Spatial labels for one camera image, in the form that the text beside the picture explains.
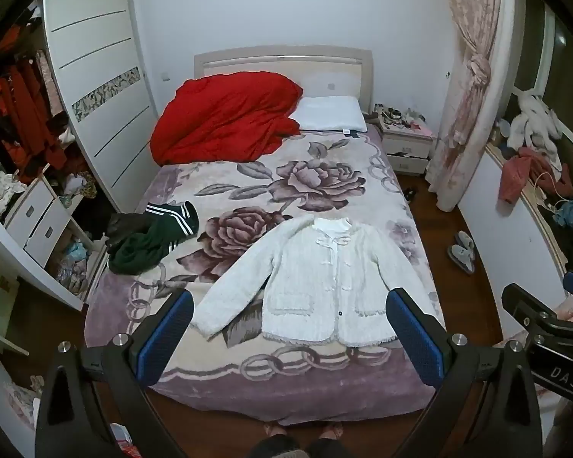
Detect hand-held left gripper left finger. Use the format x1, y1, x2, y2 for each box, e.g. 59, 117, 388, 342
34, 290, 195, 458

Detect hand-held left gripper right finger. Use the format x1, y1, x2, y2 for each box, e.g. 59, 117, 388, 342
385, 287, 544, 458

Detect white fuzzy jacket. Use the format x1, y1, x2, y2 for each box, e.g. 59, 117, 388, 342
189, 217, 404, 347

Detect hanging red clothes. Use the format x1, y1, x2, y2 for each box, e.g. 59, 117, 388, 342
0, 24, 68, 182

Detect green pants with white stripes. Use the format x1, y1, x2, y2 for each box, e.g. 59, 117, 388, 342
107, 202, 200, 276

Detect grey slipper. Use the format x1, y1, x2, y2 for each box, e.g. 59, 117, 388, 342
453, 230, 477, 256
446, 244, 475, 276

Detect dark brown garment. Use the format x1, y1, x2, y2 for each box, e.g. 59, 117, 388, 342
106, 212, 150, 249

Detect white drawer unit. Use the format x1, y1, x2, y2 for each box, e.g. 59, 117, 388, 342
5, 176, 96, 311

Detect white fluffy garment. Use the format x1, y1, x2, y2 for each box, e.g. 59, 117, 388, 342
506, 90, 565, 150

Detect white nightstand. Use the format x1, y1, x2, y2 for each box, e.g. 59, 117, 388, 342
381, 121, 434, 176

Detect clutter of small nightstand things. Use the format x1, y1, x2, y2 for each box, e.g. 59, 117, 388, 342
372, 104, 431, 131

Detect red duvet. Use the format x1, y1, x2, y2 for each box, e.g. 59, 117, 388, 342
150, 71, 304, 165

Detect white pillow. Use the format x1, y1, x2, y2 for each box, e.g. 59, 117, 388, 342
291, 96, 368, 134

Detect pink floral curtain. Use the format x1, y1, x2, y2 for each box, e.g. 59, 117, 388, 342
425, 0, 516, 213

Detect white wardrobe sliding door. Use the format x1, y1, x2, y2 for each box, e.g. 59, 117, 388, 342
43, 0, 160, 213

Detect beige bed headboard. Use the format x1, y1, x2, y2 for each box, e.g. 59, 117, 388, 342
193, 45, 378, 127

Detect white cable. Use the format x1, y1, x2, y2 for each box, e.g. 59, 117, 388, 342
535, 172, 573, 211

